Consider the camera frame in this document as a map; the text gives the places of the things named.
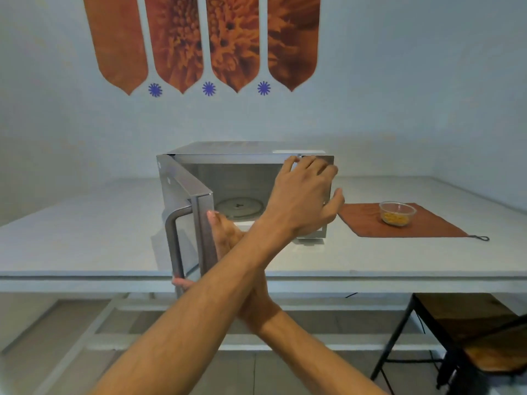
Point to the person's right hand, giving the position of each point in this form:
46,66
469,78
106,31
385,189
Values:
228,238

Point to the person's left hand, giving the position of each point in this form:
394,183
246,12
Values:
300,197

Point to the person's left little finger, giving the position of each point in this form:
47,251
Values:
289,165

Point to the person's right thumb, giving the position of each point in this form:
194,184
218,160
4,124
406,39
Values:
217,224

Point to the person's left thumb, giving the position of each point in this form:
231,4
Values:
335,202

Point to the person's left middle finger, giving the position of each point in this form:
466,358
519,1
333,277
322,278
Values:
320,165

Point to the silver microwave oven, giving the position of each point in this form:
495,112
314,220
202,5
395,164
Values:
230,151

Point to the person's left forearm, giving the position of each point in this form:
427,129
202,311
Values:
197,316

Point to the person's right forearm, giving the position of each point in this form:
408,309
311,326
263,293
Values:
313,362

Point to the glass microwave turntable plate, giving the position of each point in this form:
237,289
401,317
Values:
238,207

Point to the clear glass bowl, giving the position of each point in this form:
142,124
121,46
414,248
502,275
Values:
397,209

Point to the yellow food pieces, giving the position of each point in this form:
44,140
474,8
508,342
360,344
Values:
396,219

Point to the orange cloth with loop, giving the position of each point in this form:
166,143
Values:
428,226

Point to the white metal table frame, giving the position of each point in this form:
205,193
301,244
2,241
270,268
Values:
329,342

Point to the wooden stool black frame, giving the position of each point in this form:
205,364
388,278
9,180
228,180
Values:
453,308
498,349

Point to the orange flower wall panel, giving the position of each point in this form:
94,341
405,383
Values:
177,41

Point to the plain orange wall panel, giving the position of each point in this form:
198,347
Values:
117,41

